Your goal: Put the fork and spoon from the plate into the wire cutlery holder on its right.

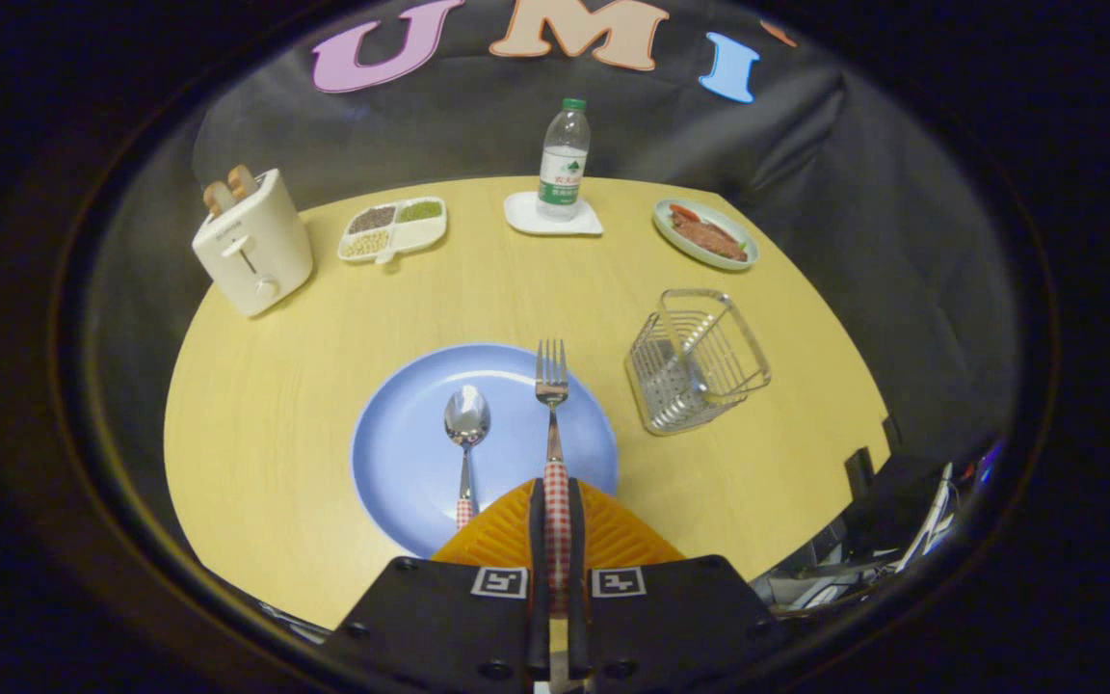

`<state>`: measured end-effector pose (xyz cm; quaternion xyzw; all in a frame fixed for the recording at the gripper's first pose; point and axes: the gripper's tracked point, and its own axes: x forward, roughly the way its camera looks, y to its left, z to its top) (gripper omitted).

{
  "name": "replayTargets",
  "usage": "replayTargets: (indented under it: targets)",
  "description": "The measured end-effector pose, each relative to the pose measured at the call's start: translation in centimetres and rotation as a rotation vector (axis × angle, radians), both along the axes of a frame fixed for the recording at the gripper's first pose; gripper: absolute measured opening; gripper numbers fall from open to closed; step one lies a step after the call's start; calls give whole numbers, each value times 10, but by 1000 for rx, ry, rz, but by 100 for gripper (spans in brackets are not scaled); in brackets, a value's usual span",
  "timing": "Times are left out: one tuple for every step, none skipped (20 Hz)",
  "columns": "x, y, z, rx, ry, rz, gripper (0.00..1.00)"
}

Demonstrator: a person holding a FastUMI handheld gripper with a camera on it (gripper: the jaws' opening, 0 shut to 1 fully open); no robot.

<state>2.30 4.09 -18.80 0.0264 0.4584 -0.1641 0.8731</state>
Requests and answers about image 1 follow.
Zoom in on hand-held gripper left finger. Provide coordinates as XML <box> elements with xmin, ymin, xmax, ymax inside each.
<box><xmin>316</xmin><ymin>478</ymin><xmax>552</xmax><ymax>694</ymax></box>

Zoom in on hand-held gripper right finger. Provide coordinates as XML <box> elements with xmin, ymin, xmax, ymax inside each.
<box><xmin>568</xmin><ymin>478</ymin><xmax>789</xmax><ymax>694</ymax></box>

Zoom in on fork with checkered handle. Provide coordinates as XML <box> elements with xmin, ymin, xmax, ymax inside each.
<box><xmin>534</xmin><ymin>338</ymin><xmax>573</xmax><ymax>618</ymax></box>

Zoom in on blue round plate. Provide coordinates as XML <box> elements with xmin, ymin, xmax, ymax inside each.
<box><xmin>351</xmin><ymin>343</ymin><xmax>621</xmax><ymax>560</ymax></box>

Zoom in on white square coaster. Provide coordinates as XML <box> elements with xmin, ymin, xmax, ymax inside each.
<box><xmin>503</xmin><ymin>191</ymin><xmax>605</xmax><ymax>237</ymax></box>

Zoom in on green plate with meat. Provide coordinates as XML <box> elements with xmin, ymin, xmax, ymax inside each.
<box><xmin>652</xmin><ymin>198</ymin><xmax>760</xmax><ymax>272</ymax></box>

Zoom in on white divided tray with beans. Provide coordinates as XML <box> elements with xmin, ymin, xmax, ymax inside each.
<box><xmin>337</xmin><ymin>197</ymin><xmax>449</xmax><ymax>266</ymax></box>

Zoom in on clear plastic water bottle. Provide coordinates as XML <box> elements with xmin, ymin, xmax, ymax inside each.
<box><xmin>537</xmin><ymin>97</ymin><xmax>592</xmax><ymax>223</ymax></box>

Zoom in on cream toaster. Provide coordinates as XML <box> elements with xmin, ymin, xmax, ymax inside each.
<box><xmin>191</xmin><ymin>169</ymin><xmax>315</xmax><ymax>319</ymax></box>

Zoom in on black backdrop cloth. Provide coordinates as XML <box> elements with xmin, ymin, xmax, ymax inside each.
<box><xmin>92</xmin><ymin>0</ymin><xmax>1023</xmax><ymax>541</ymax></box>

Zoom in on spoon with checkered handle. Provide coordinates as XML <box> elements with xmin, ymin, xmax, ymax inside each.
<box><xmin>443</xmin><ymin>385</ymin><xmax>492</xmax><ymax>532</ymax></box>

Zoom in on metal wire cutlery basket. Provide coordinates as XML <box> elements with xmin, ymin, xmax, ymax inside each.
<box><xmin>624</xmin><ymin>288</ymin><xmax>773</xmax><ymax>437</ymax></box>

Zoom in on clutter of cables and equipment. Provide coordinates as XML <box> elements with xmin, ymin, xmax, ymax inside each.
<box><xmin>753</xmin><ymin>414</ymin><xmax>1009</xmax><ymax>618</ymax></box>

